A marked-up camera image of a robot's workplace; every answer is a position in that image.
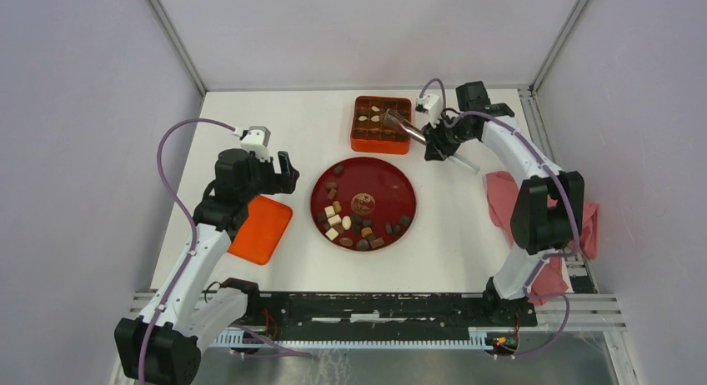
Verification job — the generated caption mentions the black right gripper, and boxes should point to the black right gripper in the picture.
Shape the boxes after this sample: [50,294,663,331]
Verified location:
[422,112,475,162]

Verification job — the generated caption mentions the metal tongs with white handle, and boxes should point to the metal tongs with white handle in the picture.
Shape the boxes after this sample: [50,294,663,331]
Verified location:
[382,109,480,175]

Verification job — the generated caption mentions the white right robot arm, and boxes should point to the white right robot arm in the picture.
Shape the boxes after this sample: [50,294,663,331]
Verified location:
[415,81,584,325]

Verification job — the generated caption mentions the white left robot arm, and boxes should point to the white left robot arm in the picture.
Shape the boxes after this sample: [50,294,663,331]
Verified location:
[114,148,299,384]

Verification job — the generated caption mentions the orange chocolate box with dividers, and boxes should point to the orange chocolate box with dividers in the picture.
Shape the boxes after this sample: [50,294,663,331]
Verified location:
[349,95,413,155]

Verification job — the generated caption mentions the orange box lid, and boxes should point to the orange box lid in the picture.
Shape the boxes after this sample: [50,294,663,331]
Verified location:
[228,196,293,266]

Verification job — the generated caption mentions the pink cloth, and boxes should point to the pink cloth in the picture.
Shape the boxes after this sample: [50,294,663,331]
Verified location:
[484,171,598,304]

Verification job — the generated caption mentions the round red lacquer tray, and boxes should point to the round red lacquer tray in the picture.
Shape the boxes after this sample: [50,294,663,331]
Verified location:
[309,157,418,253]

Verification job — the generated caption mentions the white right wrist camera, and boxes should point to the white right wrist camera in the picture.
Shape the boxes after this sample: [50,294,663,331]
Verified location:
[414,94,444,127]

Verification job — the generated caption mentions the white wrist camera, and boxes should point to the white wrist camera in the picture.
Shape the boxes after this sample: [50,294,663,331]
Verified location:
[414,94,444,127]
[232,126,271,163]

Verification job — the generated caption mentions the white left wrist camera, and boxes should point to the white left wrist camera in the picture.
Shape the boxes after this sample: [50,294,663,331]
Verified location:
[232,126,271,163]

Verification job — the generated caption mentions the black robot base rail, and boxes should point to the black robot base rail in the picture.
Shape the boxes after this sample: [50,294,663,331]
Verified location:
[221,278,538,342]

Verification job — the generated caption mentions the white cable duct strip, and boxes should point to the white cable duct strip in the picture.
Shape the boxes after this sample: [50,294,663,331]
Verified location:
[211,328,493,352]

